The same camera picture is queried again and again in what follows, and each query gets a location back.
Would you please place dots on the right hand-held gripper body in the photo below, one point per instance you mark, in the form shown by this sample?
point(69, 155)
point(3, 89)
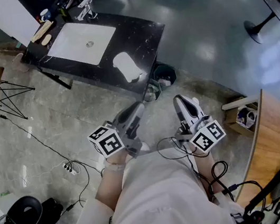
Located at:
point(207, 137)

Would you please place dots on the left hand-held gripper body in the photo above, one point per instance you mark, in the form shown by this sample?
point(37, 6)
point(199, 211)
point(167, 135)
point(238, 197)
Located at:
point(108, 144)

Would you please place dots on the white plastic container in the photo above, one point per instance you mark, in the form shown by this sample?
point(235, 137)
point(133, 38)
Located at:
point(126, 66)

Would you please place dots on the person's left forearm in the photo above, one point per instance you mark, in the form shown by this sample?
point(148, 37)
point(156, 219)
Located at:
point(110, 186)

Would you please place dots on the person's right forearm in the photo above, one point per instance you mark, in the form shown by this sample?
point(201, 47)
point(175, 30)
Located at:
point(205, 164)

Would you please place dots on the pale wrist band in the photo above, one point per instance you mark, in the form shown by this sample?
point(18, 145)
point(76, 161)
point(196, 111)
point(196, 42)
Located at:
point(115, 167)

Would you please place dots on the white power strip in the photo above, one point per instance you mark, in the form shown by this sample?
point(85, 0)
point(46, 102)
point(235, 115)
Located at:
point(70, 168)

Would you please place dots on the round wooden table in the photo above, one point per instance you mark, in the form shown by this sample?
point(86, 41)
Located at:
point(276, 138)

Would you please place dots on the small bin with bag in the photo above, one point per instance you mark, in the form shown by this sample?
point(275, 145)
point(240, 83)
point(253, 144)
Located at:
point(152, 90)

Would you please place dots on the person's white shirt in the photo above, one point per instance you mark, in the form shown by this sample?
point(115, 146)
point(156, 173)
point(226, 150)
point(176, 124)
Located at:
point(158, 199)

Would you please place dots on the dark green trash bin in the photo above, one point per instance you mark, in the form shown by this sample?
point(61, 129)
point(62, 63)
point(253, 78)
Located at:
point(164, 73)

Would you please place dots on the black long bar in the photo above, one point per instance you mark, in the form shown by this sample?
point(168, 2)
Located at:
point(266, 191)

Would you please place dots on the black bag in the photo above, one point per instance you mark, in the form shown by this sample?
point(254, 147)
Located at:
point(49, 216)

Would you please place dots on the metal sink drain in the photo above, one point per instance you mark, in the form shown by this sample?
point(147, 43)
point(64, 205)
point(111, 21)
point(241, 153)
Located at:
point(90, 44)

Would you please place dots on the white sink basin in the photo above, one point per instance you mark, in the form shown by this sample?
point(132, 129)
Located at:
point(73, 40)

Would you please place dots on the black marble vanity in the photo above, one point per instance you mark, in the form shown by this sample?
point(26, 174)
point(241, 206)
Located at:
point(137, 36)

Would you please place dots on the small green object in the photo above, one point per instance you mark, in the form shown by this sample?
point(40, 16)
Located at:
point(4, 193)

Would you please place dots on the oval wooden piece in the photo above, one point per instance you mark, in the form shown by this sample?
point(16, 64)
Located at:
point(46, 40)

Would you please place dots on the long wooden tray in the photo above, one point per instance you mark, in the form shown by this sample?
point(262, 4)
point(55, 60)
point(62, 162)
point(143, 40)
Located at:
point(41, 31)

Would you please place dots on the chrome faucet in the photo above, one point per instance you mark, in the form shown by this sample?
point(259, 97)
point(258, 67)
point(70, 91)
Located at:
point(85, 8)

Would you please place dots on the dark bottle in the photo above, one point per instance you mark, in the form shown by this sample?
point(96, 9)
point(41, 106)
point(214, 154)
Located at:
point(64, 12)

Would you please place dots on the blue and white mug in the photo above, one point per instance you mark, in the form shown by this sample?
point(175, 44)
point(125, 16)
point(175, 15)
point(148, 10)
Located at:
point(45, 15)

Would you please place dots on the black round pedestal table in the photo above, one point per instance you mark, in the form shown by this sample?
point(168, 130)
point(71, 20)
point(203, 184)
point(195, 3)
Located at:
point(276, 9)

